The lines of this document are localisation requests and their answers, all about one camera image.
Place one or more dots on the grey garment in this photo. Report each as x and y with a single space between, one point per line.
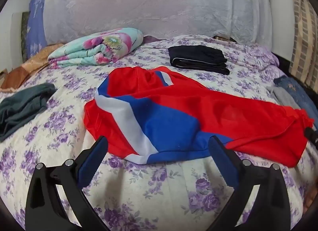
283 97

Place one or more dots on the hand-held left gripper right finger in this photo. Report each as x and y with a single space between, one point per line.
224 159

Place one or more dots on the white lace cover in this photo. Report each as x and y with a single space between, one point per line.
154 5

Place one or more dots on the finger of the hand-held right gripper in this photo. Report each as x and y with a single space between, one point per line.
312 134

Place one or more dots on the folded black pants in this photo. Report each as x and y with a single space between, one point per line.
198 58

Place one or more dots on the blue patterned pillow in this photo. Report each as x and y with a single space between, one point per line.
36 25

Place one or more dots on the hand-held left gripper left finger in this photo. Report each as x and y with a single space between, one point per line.
90 160

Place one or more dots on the red blue white pants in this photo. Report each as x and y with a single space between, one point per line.
188 119

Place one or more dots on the blue jeans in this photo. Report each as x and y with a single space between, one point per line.
298 92

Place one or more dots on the orange brown pillow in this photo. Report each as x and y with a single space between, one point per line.
27 68

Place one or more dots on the purple floral bed sheet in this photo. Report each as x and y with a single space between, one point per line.
139 191

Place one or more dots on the folded floral turquoise blanket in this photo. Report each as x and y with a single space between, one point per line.
99 47

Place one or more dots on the dark green fleece pants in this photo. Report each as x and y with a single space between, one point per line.
21 107

